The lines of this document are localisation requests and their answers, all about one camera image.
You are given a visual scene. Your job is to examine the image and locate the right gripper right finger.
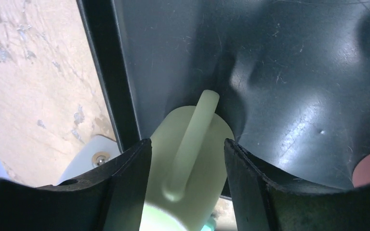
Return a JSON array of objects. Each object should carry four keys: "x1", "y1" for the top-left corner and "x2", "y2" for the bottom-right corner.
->
[{"x1": 224, "y1": 139, "x2": 370, "y2": 231}]

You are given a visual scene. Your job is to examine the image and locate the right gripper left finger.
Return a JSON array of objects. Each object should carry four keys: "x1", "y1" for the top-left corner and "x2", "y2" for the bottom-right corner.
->
[{"x1": 0, "y1": 139, "x2": 152, "y2": 231}]

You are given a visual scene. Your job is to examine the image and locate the green cup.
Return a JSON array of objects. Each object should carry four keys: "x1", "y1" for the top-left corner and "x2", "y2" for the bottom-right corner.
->
[{"x1": 140, "y1": 90, "x2": 234, "y2": 231}]

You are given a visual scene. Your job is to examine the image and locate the black tray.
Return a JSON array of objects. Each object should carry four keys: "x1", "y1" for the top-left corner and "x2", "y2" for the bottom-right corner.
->
[{"x1": 77, "y1": 0, "x2": 370, "y2": 189}]

